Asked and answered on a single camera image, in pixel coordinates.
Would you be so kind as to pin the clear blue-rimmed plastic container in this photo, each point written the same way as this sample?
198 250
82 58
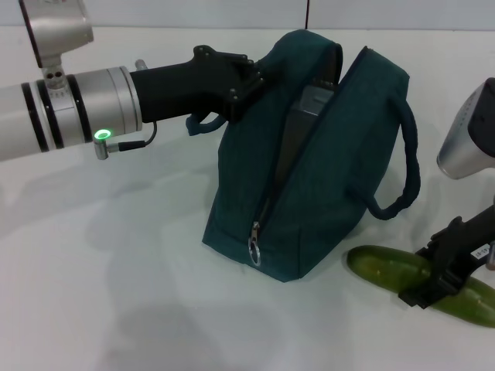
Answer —
315 102

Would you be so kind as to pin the green cucumber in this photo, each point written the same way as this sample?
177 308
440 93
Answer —
386 266

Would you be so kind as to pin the teal fabric lunch bag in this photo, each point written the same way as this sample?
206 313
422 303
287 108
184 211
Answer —
340 174

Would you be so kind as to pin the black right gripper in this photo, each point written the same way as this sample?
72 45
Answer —
460 247

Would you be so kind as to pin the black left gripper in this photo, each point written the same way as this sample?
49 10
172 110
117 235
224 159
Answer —
178 89

